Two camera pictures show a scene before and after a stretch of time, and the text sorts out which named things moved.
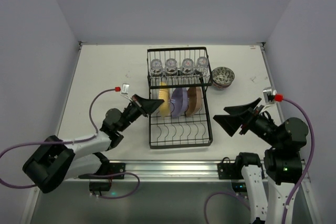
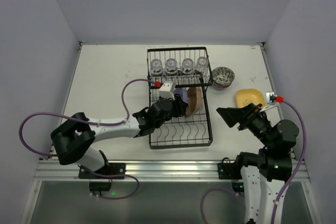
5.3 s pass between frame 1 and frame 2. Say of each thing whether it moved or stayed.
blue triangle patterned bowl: stayed
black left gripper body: moved
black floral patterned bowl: stayed
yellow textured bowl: moved
